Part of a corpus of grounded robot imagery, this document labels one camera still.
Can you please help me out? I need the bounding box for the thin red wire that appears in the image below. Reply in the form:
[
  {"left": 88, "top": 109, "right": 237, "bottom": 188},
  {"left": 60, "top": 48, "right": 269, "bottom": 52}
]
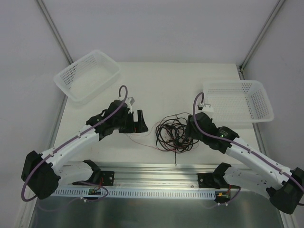
[{"left": 124, "top": 118, "right": 198, "bottom": 152}]

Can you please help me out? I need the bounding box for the black usb cable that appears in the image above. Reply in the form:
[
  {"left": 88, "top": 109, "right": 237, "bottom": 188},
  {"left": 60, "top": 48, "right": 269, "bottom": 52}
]
[{"left": 154, "top": 113, "right": 200, "bottom": 152}]

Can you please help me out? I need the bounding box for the thin black wire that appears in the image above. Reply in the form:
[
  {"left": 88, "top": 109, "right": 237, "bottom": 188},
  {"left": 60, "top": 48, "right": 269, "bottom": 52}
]
[{"left": 163, "top": 114, "right": 190, "bottom": 166}]

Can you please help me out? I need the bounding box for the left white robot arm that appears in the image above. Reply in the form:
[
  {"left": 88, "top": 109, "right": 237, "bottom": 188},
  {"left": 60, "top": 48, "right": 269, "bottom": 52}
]
[{"left": 21, "top": 98, "right": 148, "bottom": 200}]

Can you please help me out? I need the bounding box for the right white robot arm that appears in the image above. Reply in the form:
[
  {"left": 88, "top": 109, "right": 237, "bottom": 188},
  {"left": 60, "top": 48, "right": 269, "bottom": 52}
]
[{"left": 186, "top": 113, "right": 304, "bottom": 214}]

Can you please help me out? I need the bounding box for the right white plastic basket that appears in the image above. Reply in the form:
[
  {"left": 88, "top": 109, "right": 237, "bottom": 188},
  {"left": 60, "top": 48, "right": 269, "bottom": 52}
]
[{"left": 203, "top": 80, "right": 274, "bottom": 124}]

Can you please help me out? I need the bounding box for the white plastic basket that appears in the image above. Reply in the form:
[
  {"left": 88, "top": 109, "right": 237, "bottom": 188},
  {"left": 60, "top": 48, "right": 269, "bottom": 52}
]
[
  {"left": 54, "top": 50, "right": 121, "bottom": 105},
  {"left": 203, "top": 80, "right": 274, "bottom": 124}
]

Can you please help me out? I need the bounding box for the left white plastic basket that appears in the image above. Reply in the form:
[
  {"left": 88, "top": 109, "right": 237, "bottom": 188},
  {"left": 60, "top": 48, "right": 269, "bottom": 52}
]
[{"left": 54, "top": 50, "right": 121, "bottom": 105}]

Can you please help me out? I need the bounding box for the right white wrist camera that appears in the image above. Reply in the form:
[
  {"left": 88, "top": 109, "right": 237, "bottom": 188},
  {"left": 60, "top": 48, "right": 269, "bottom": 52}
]
[{"left": 198, "top": 103, "right": 214, "bottom": 113}]

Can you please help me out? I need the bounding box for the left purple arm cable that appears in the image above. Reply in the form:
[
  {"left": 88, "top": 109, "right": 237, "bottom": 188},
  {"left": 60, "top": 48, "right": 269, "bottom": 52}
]
[{"left": 21, "top": 85, "right": 130, "bottom": 202}]

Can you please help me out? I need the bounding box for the aluminium mounting rail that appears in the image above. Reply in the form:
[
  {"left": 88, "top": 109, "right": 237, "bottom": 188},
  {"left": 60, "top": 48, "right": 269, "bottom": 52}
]
[{"left": 97, "top": 162, "right": 217, "bottom": 190}]

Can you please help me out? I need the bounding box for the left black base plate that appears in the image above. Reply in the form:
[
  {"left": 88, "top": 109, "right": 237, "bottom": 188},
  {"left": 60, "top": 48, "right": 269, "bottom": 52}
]
[{"left": 97, "top": 171, "right": 115, "bottom": 187}]

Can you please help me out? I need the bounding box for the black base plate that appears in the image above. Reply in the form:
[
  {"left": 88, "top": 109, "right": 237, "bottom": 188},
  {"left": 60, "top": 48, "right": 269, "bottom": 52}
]
[
  {"left": 97, "top": 171, "right": 115, "bottom": 187},
  {"left": 197, "top": 173, "right": 229, "bottom": 189}
]

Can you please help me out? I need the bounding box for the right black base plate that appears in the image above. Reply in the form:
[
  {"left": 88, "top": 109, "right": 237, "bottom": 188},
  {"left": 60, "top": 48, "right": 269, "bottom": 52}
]
[{"left": 197, "top": 173, "right": 229, "bottom": 189}]

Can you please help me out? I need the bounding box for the white slotted cable duct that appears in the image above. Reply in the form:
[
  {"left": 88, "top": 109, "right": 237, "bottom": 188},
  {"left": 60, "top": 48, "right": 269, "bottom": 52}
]
[{"left": 52, "top": 187, "right": 216, "bottom": 200}]

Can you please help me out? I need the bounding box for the left aluminium frame post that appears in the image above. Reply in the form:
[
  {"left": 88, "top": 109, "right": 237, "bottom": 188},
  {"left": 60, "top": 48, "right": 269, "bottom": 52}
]
[{"left": 35, "top": 0, "right": 74, "bottom": 64}]

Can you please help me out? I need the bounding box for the aluminium frame post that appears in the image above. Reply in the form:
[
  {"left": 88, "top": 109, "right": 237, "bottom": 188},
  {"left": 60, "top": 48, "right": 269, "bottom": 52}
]
[
  {"left": 239, "top": 0, "right": 286, "bottom": 72},
  {"left": 35, "top": 0, "right": 74, "bottom": 64}
]

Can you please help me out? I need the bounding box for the right aluminium frame post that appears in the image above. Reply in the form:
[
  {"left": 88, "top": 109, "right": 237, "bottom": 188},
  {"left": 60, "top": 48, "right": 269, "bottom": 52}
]
[{"left": 239, "top": 0, "right": 286, "bottom": 72}]

